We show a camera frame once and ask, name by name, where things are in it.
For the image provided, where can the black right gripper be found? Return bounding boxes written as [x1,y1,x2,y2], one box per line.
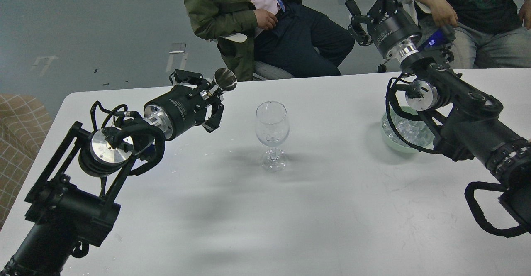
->
[345,0,421,60]

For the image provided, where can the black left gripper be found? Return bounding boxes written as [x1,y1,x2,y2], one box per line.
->
[144,69,224,141]

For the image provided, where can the steel cocktail jigger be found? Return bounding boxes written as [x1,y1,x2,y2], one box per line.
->
[200,68,238,100]

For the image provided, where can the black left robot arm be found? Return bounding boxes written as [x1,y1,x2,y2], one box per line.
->
[1,68,237,276]

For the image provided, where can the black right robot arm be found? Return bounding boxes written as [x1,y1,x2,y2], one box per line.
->
[345,0,531,238]

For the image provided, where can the clear wine glass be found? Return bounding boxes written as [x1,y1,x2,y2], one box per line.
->
[255,101,290,172]

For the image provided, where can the clear ice cubes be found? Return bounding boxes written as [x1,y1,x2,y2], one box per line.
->
[381,113,434,148]

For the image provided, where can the white office chair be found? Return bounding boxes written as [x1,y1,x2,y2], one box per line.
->
[219,0,305,81]

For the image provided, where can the seated person dark trousers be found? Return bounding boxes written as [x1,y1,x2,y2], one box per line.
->
[184,0,356,81]

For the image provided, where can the person in grey jeans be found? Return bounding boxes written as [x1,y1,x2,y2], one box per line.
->
[414,0,531,69]

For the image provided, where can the green bowl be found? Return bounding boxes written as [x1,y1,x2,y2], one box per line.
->
[380,108,435,153]

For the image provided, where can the beige checked sofa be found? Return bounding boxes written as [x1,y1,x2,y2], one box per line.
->
[0,94,53,227]

